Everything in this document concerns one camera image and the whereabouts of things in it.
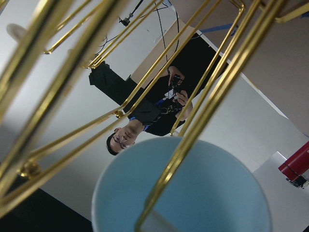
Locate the standing person in black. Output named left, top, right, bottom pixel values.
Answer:
left=106, top=33, right=216, bottom=156

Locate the red bottle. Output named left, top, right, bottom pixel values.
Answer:
left=278, top=142, right=309, bottom=189

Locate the gold wire cup holder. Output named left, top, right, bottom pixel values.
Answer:
left=0, top=0, right=309, bottom=232

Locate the light blue plastic cup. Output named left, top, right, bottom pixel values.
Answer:
left=91, top=137, right=272, bottom=232

